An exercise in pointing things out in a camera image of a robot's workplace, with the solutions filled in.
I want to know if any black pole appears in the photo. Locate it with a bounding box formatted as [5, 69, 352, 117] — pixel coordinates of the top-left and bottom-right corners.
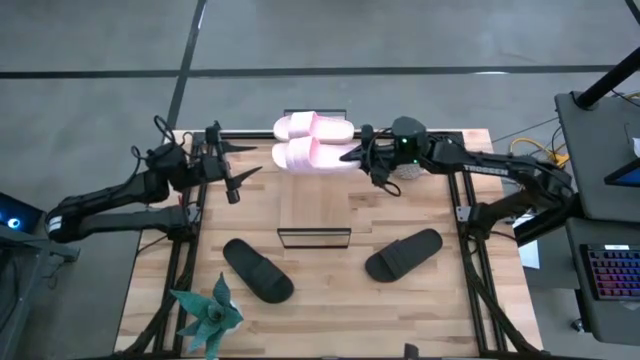
[573, 45, 640, 110]

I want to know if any grey desk panel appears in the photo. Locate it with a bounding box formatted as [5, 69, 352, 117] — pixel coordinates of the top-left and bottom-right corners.
[553, 89, 640, 224]

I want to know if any device with blue light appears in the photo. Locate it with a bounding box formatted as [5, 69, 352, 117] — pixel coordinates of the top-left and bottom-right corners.
[0, 192, 45, 235]

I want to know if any tablet screen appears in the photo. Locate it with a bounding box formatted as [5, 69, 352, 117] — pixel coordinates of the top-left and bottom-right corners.
[603, 157, 640, 188]

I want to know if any black slide sandal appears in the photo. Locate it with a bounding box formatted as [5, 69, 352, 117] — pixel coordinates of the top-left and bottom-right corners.
[222, 238, 296, 305]
[364, 228, 444, 284]

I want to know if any black aluminium table frame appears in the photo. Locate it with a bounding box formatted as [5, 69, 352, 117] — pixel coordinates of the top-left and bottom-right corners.
[127, 129, 534, 360]

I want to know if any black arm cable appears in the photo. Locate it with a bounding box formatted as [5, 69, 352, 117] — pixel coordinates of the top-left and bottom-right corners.
[130, 114, 174, 164]
[367, 148, 402, 199]

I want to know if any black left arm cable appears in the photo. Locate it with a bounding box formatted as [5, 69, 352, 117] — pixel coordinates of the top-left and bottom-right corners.
[130, 114, 174, 164]

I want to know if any yellow cable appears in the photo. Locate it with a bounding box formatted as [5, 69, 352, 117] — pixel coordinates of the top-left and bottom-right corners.
[508, 136, 570, 167]

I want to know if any teal spiky artificial plant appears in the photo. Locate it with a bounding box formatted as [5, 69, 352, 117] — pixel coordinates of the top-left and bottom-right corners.
[169, 272, 245, 360]

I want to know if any white paper sheet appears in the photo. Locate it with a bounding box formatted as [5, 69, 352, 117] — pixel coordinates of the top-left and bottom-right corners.
[517, 212, 542, 270]

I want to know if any black-framed wooden shelf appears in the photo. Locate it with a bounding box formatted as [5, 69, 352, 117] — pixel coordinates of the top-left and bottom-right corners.
[276, 108, 352, 250]

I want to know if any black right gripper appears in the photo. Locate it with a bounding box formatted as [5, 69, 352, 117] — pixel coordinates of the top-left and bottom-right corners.
[339, 115, 431, 191]

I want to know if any backlit keyboard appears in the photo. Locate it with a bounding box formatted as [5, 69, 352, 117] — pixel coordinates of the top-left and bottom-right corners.
[579, 243, 640, 302]

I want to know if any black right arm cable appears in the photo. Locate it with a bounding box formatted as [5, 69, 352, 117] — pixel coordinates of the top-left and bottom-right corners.
[367, 148, 402, 199]

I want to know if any grey keyboard desk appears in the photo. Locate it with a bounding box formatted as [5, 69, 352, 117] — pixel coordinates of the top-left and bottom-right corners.
[563, 217, 640, 347]

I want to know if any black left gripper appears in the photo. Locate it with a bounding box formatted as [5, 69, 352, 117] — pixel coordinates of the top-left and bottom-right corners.
[198, 120, 264, 205]

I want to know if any grey metal stand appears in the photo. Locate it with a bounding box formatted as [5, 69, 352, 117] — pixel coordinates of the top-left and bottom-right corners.
[0, 223, 81, 360]

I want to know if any pink slide sandal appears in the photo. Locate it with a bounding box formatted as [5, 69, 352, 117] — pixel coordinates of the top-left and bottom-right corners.
[271, 135, 362, 176]
[272, 110, 356, 145]

